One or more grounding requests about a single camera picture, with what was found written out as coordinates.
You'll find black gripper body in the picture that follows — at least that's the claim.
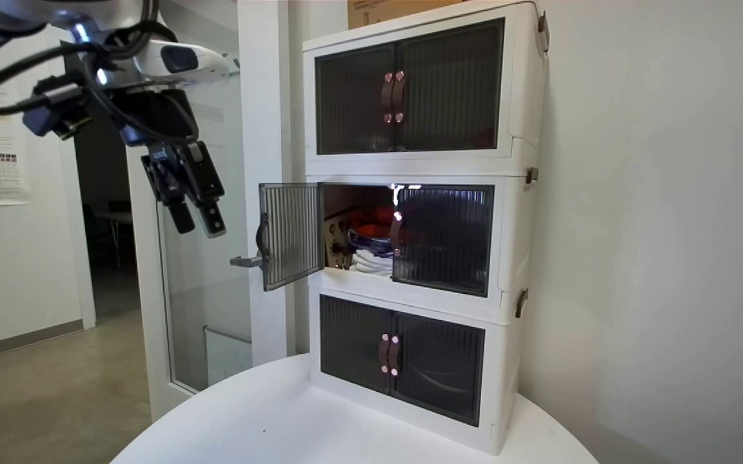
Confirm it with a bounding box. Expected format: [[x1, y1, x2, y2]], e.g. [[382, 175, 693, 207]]
[[115, 84, 219, 207]]

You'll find dark translucent cabinet door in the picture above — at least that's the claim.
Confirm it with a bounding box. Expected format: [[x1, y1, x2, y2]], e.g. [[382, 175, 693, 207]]
[[252, 180, 328, 293]]

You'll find white glass panel room door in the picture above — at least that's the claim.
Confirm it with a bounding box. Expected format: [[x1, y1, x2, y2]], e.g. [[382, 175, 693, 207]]
[[124, 0, 290, 423]]

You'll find tan wooden item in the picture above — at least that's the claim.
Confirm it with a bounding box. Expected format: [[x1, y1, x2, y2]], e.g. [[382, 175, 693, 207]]
[[321, 215, 359, 270]]

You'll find red item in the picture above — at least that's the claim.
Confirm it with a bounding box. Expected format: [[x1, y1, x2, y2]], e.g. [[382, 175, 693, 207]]
[[347, 203, 396, 242]]

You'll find white item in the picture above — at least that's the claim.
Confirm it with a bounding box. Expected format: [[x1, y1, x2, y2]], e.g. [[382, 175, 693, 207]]
[[354, 249, 395, 279]]

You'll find blue item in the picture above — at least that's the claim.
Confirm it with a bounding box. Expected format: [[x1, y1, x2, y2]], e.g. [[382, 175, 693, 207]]
[[355, 237, 396, 257]]

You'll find brown cardboard box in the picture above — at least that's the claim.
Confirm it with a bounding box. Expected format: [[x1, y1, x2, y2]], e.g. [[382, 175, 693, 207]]
[[345, 0, 470, 30]]

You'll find white stacked storage cabinet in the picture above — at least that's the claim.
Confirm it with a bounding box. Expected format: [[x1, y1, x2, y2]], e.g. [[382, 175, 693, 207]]
[[302, 0, 554, 456]]

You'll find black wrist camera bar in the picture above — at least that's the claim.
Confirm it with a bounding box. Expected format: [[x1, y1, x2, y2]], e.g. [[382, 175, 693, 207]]
[[17, 73, 115, 142]]

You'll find smoked cabinet door copper handle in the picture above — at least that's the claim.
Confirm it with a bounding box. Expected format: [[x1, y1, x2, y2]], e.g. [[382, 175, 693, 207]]
[[315, 41, 400, 157], [392, 17, 508, 154], [383, 306, 486, 430], [388, 180, 494, 300], [317, 293, 392, 400]]

